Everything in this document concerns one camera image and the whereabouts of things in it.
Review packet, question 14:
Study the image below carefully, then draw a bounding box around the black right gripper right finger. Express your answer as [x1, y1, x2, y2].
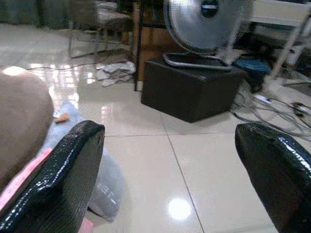
[234, 122, 311, 233]

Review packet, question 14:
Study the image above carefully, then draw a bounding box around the grey floor cable bundle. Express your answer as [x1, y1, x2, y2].
[230, 93, 311, 136]

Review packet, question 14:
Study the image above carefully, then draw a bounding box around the dark blue round basin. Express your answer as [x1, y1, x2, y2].
[232, 58, 270, 93]

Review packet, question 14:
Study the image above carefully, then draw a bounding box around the wooden cabinet with black frame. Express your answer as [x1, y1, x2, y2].
[132, 0, 188, 92]

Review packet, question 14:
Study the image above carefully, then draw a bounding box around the grey printed pillow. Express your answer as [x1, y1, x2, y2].
[41, 101, 125, 222]

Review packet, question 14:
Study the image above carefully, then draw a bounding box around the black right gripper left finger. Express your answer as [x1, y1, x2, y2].
[0, 120, 106, 233]

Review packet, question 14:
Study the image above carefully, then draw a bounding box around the black box stool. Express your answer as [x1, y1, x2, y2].
[140, 59, 243, 123]

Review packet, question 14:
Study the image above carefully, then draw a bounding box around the silver floor fan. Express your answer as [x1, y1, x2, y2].
[162, 0, 253, 71]

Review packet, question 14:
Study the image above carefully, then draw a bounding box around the white power strip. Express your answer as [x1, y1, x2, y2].
[254, 94, 272, 104]

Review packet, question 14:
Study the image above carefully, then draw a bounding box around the crumpled grey white cloth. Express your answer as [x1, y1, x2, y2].
[95, 60, 137, 87]

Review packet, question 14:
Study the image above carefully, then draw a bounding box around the brown sofa cushion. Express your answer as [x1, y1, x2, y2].
[0, 66, 54, 187]

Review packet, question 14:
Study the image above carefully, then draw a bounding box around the pink cloth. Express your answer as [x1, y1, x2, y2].
[0, 148, 94, 233]

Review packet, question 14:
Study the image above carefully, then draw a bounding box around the thin black floor cable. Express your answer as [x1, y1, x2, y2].
[25, 62, 103, 71]

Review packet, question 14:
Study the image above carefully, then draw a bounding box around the white metal frame table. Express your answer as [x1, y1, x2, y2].
[239, 0, 311, 81]

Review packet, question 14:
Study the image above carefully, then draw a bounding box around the metal frame chair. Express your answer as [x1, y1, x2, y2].
[68, 0, 134, 59]

